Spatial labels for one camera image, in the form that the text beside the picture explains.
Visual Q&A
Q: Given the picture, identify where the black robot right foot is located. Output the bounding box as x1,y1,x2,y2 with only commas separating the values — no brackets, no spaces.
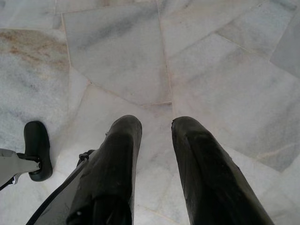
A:
23,120,53,182

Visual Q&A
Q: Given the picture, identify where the grey robot right leg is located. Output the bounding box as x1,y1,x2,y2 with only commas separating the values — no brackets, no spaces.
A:
0,148,43,191

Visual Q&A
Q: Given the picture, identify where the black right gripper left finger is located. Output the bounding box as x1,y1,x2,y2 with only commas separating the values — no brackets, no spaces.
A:
66,114,143,225

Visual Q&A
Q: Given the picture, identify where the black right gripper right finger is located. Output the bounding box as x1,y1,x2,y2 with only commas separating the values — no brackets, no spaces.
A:
171,116,275,225

